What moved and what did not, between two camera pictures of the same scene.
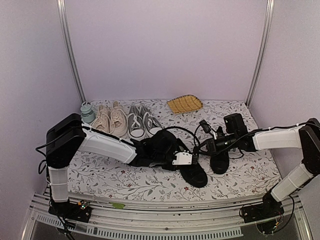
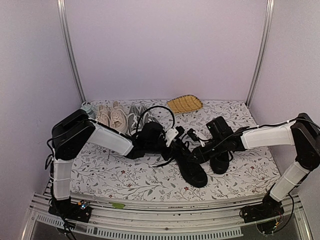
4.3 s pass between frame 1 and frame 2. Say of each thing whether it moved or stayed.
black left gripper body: moved
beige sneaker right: stayed
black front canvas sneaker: stayed
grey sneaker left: stayed
